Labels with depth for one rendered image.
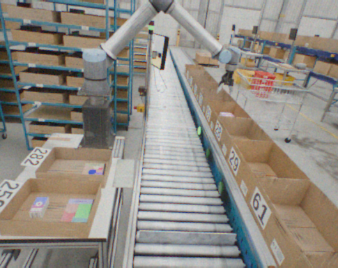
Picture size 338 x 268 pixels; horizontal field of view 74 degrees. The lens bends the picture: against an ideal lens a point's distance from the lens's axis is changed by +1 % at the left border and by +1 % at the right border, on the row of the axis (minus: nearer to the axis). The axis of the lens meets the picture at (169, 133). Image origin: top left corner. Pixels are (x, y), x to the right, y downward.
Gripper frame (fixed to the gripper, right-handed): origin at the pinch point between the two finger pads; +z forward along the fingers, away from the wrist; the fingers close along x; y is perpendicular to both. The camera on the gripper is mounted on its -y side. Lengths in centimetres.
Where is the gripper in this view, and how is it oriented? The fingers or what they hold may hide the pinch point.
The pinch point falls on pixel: (224, 93)
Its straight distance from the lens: 198.8
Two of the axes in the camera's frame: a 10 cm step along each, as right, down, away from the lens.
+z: -1.1, 8.9, 4.5
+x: 9.9, 0.7, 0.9
